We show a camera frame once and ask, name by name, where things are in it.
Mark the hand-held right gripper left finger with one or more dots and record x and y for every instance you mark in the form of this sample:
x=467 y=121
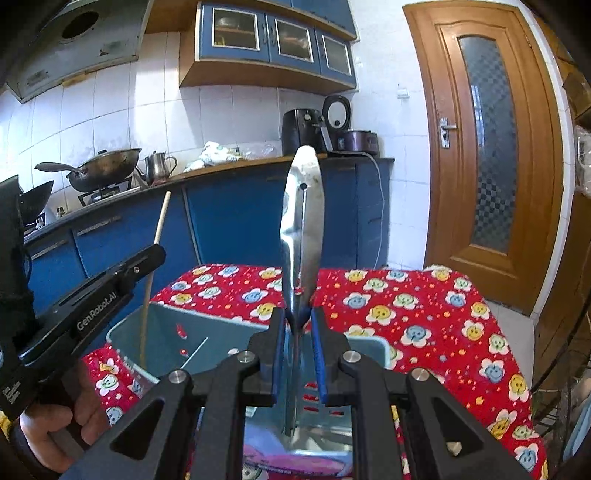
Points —
x=280 y=355

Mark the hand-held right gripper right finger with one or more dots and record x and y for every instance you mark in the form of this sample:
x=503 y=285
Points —
x=318 y=360

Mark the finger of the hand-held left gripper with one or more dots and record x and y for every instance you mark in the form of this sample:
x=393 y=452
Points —
x=138 y=265

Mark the wooden chopstick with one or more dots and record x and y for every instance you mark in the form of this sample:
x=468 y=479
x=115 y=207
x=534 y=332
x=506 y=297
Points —
x=157 y=240

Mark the blue plastic utensil holder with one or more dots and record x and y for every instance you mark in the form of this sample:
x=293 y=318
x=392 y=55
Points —
x=217 y=327

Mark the person's left hand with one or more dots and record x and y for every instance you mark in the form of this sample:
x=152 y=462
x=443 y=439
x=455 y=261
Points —
x=92 y=408

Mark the gas stove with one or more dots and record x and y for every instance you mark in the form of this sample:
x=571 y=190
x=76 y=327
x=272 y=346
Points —
x=101 y=194

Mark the metal kettle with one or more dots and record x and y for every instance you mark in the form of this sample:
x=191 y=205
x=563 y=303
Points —
x=159 y=167

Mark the blue lower cabinets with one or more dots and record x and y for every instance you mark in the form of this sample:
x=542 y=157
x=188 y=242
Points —
x=231 y=217

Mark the metal wok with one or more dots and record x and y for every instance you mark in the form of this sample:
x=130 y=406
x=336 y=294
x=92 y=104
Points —
x=106 y=166

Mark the red floral tablecloth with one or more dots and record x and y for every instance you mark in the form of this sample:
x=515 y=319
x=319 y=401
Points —
x=415 y=314

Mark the black wok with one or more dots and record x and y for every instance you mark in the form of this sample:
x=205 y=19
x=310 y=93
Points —
x=37 y=198

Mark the white printed cloth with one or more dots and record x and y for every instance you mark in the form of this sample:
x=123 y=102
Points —
x=214 y=154

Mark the black air fryer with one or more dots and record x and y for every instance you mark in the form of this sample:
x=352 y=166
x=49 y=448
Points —
x=300 y=129

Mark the wooden door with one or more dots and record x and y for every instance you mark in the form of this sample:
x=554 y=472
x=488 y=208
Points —
x=443 y=184

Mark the rice cooker with open lid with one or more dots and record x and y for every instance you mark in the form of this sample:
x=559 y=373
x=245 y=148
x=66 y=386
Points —
x=360 y=141

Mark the grey range hood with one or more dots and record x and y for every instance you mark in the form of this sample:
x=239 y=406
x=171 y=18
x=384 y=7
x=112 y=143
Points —
x=69 y=50

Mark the white plastic bag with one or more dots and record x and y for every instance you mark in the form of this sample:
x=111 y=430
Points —
x=584 y=161

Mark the blue wall cabinet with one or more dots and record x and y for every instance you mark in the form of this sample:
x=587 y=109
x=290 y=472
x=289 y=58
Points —
x=268 y=32

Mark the white wall socket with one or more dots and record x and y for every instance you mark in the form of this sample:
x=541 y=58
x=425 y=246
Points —
x=404 y=93

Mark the wooden wall shelf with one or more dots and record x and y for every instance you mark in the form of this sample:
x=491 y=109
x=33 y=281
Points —
x=577 y=92

